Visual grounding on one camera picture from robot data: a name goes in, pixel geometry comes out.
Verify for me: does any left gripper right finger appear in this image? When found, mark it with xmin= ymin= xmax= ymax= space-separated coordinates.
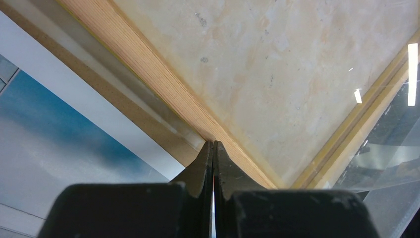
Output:
xmin=213 ymin=141 xmax=379 ymax=238

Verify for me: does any building and sky photo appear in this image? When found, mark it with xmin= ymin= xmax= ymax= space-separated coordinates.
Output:
xmin=0 ymin=13 xmax=184 ymax=238

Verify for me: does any yellow wooden photo frame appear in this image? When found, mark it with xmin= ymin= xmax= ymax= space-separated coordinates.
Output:
xmin=60 ymin=0 xmax=420 ymax=188

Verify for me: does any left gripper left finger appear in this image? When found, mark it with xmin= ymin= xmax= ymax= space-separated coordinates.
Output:
xmin=39 ymin=141 xmax=213 ymax=238

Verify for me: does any clear plastic sheet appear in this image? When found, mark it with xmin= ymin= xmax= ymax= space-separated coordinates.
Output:
xmin=111 ymin=0 xmax=420 ymax=238

